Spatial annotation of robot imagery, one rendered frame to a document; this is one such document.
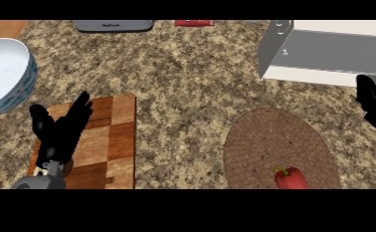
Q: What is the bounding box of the light wooden board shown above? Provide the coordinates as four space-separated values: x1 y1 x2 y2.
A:
0 20 30 39

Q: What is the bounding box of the checkered wooden cutting board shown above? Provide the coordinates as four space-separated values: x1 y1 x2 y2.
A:
27 94 139 190

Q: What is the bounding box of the red pepper with green stem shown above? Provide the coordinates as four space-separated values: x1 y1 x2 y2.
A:
270 165 312 190

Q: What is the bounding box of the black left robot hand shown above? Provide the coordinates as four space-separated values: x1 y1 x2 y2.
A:
29 91 96 170

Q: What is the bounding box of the white and grey tiered shelf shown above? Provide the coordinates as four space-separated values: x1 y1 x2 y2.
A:
257 20 376 88

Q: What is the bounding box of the white bowl with blue pattern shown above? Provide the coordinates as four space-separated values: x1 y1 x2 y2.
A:
0 37 40 115

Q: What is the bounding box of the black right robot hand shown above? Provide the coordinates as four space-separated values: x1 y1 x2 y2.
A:
354 74 376 128

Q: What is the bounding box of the brown woven oval placemat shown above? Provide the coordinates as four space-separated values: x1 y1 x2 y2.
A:
223 107 343 190

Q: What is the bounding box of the dark grey flat appliance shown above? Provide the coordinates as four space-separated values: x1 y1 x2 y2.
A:
73 20 157 33

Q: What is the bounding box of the small red object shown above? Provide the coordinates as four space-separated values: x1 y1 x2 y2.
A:
175 20 216 28

